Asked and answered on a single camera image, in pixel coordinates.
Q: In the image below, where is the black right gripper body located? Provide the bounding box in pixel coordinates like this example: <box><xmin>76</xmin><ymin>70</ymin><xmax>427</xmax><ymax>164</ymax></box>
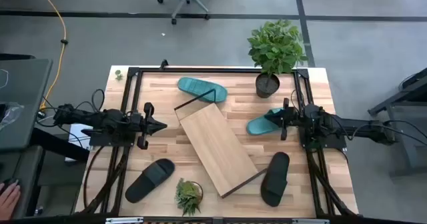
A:
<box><xmin>280</xmin><ymin>98</ymin><xmax>306</xmax><ymax>141</ymax></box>

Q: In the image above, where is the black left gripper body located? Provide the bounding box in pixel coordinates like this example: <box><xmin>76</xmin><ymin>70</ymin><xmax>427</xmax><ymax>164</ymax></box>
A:
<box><xmin>129</xmin><ymin>101</ymin><xmax>158</xmax><ymax>151</ymax></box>

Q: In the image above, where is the teal rubber slide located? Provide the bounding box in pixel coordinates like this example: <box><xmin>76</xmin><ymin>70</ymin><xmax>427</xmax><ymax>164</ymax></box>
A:
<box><xmin>246</xmin><ymin>107</ymin><xmax>284</xmax><ymax>137</ymax></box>
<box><xmin>176</xmin><ymin>77</ymin><xmax>229</xmax><ymax>104</ymax></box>

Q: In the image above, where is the black rubber slide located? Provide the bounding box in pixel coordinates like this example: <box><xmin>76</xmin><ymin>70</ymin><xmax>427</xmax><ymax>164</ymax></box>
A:
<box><xmin>124</xmin><ymin>158</ymin><xmax>176</xmax><ymax>204</ymax></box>
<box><xmin>260</xmin><ymin>151</ymin><xmax>291</xmax><ymax>208</ymax></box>

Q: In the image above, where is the wooden shelf with black legs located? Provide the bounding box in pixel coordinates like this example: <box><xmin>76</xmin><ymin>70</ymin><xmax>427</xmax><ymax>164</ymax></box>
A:
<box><xmin>173</xmin><ymin>88</ymin><xmax>268</xmax><ymax>199</ymax></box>

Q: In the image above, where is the leafy green plant in pot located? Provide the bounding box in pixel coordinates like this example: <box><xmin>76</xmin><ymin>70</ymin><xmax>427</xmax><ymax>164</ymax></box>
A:
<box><xmin>247</xmin><ymin>19</ymin><xmax>310</xmax><ymax>99</ymax></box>

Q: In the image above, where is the white box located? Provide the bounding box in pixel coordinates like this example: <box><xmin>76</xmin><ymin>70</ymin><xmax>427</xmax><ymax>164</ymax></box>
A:
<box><xmin>65</xmin><ymin>123</ymin><xmax>95</xmax><ymax>163</ymax></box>

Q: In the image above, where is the small succulent in dark pot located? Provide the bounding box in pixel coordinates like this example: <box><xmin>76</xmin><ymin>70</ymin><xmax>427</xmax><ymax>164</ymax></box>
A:
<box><xmin>174</xmin><ymin>177</ymin><xmax>204</xmax><ymax>217</ymax></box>

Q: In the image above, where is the dark metal side table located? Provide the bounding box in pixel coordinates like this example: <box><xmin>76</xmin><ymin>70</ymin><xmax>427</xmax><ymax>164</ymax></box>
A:
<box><xmin>368</xmin><ymin>67</ymin><xmax>427</xmax><ymax>178</ymax></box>

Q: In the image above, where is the dark grey desk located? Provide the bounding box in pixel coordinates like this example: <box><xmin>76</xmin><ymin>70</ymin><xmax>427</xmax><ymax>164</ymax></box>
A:
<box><xmin>0</xmin><ymin>59</ymin><xmax>54</xmax><ymax>151</ymax></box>
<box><xmin>0</xmin><ymin>145</ymin><xmax>44</xmax><ymax>220</ymax></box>

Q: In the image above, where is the clear plastic bag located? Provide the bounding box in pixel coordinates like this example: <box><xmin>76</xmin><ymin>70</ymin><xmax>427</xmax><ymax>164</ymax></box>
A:
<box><xmin>0</xmin><ymin>101</ymin><xmax>25</xmax><ymax>131</ymax></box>

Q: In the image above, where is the person's hand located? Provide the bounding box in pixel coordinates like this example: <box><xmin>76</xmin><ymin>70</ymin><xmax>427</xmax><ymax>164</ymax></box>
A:
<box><xmin>0</xmin><ymin>180</ymin><xmax>21</xmax><ymax>221</ymax></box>

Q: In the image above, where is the black aluminium table frame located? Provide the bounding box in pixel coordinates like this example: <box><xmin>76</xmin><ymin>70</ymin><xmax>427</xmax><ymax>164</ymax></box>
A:
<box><xmin>75</xmin><ymin>59</ymin><xmax>360</xmax><ymax>224</ymax></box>

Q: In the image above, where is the silver metal bracket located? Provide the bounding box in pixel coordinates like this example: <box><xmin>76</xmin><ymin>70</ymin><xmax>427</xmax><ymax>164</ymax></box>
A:
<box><xmin>292</xmin><ymin>218</ymin><xmax>330</xmax><ymax>224</ymax></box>
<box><xmin>105</xmin><ymin>217</ymin><xmax>144</xmax><ymax>224</ymax></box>

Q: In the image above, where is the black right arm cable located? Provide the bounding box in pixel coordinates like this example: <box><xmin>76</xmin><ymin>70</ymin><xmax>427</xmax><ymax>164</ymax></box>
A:
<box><xmin>383</xmin><ymin>119</ymin><xmax>427</xmax><ymax>147</ymax></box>

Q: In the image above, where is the yellow cable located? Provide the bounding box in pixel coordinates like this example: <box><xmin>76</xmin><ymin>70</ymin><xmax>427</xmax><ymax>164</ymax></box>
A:
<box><xmin>33</xmin><ymin>0</ymin><xmax>67</xmax><ymax>111</ymax></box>

